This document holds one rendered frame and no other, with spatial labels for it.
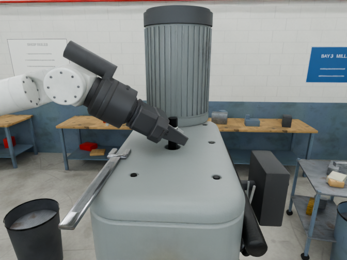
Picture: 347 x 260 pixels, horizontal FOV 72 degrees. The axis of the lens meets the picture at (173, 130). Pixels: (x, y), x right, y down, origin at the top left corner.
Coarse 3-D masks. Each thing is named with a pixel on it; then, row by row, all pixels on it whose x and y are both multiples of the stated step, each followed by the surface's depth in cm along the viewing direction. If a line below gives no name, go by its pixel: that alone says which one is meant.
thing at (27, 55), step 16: (16, 48) 464; (32, 48) 462; (48, 48) 460; (64, 48) 458; (320, 48) 430; (336, 48) 428; (16, 64) 473; (32, 64) 471; (48, 64) 469; (320, 64) 438; (336, 64) 437; (320, 80) 447; (336, 80) 445
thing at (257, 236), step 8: (248, 200) 50; (248, 208) 46; (248, 216) 44; (248, 224) 42; (256, 224) 42; (248, 232) 40; (256, 232) 40; (248, 240) 39; (256, 240) 38; (264, 240) 39; (248, 248) 38; (256, 248) 38; (264, 248) 38; (256, 256) 39
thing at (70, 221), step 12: (108, 156) 48; (120, 156) 47; (108, 168) 42; (96, 180) 38; (84, 192) 35; (96, 192) 35; (84, 204) 32; (72, 216) 30; (60, 228) 28; (72, 228) 28
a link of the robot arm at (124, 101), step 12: (120, 84) 47; (120, 96) 45; (132, 96) 46; (108, 108) 45; (120, 108) 45; (132, 108) 47; (144, 108) 47; (156, 108) 53; (108, 120) 47; (120, 120) 46; (132, 120) 48; (144, 120) 47; (156, 120) 47; (168, 120) 48; (144, 132) 48; (156, 132) 46
